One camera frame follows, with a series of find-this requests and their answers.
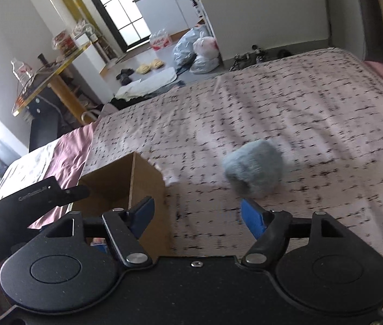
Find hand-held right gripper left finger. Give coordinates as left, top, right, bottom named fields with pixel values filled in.
left=44, top=196, right=155, bottom=267

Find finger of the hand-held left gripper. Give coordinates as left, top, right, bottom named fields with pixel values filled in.
left=64, top=185, right=91, bottom=207

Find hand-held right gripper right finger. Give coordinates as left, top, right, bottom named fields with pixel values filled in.
left=240, top=198, right=348, bottom=267

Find brown cardboard box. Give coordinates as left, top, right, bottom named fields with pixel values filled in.
left=72, top=152, right=172, bottom=258

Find grey fluffy plush toy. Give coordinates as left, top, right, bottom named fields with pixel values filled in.
left=222, top=140, right=284, bottom=200

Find mauve bed sheet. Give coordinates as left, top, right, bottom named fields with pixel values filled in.
left=28, top=122, right=98, bottom=231

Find white floral duvet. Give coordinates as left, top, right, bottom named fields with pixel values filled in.
left=0, top=140, right=60, bottom=210

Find black low cabinet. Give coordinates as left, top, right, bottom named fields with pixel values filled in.
left=28, top=97, right=64, bottom=154

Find black-patterned pink blanket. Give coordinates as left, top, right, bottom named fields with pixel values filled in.
left=89, top=47, right=383, bottom=325

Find yellow-edged round table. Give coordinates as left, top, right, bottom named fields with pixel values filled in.
left=11, top=38, right=92, bottom=125

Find pair of black slippers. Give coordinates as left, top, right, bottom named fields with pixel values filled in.
left=115, top=68, right=134, bottom=85

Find white floor cloth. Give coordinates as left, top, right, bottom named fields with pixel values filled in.
left=114, top=67, right=177, bottom=101

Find clear water bottle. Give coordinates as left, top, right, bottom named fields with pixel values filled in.
left=11, top=57, right=33, bottom=84

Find pair of yellow slippers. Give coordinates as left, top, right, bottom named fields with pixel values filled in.
left=136, top=59, right=165, bottom=74

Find red snack box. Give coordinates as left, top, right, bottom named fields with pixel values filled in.
left=52, top=30, right=77, bottom=54

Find pale translucent plastic bag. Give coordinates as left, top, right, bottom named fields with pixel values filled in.
left=189, top=56, right=220, bottom=74

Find black dumbbells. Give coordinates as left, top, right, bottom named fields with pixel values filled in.
left=233, top=44, right=269, bottom=70

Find white desk fan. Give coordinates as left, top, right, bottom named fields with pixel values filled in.
left=72, top=19, right=98, bottom=47

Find grey-blue plastic bag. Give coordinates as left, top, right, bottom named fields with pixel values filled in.
left=172, top=25, right=210, bottom=67

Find pack of water bottles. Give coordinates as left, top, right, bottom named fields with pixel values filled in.
left=149, top=28, right=174, bottom=50

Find white and red plastic bag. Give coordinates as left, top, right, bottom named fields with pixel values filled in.
left=193, top=35, right=220, bottom=59

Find black-framed glass door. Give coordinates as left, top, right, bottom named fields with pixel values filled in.
left=75, top=0, right=153, bottom=53

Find white kitchen cabinet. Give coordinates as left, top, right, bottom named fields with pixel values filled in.
left=134, top=0, right=201, bottom=38

